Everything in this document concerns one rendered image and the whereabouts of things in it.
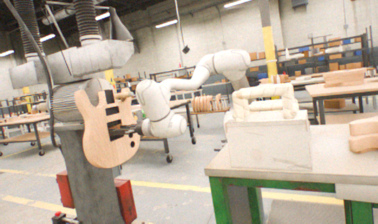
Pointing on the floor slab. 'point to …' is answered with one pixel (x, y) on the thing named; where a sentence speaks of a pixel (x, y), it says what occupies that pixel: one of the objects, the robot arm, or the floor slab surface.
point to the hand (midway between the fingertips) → (116, 129)
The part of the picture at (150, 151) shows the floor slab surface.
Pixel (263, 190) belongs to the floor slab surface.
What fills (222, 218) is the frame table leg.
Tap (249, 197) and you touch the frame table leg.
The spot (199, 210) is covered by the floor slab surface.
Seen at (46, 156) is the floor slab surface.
